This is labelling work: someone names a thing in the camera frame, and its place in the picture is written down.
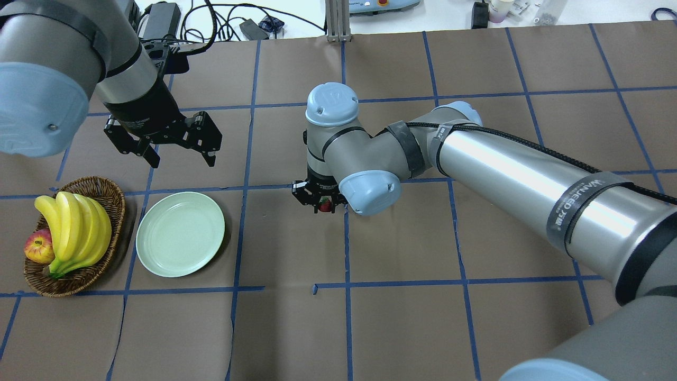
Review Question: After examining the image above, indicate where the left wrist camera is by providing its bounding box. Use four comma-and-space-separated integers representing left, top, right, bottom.
142, 41, 189, 77

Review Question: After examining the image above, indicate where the aluminium frame post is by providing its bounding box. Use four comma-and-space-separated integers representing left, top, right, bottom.
325, 0, 352, 42

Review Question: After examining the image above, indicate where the white cup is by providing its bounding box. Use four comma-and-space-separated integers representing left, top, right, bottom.
488, 0, 515, 24

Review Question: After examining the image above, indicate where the black power adapter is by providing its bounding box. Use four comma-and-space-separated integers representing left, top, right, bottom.
239, 19, 269, 41

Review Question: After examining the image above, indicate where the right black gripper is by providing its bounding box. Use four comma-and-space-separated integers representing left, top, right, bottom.
291, 164, 348, 214

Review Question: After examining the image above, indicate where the light green plate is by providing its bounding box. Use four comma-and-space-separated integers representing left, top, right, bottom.
135, 192, 226, 278

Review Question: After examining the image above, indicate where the wicker basket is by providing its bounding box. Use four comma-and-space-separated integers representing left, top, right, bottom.
23, 176, 126, 297

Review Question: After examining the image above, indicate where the yellow banana bunch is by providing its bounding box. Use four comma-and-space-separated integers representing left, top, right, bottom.
34, 192, 112, 279

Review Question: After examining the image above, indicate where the red apple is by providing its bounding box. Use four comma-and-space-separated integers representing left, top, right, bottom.
24, 228, 56, 265

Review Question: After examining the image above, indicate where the strawberry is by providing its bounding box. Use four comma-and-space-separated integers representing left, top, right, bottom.
317, 197, 334, 214

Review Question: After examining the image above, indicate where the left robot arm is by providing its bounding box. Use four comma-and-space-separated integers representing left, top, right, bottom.
1, 1, 222, 168

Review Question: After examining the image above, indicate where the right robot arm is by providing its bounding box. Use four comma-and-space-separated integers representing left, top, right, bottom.
292, 82, 676, 380

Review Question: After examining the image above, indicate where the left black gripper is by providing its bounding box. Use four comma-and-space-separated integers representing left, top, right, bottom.
104, 79, 223, 168

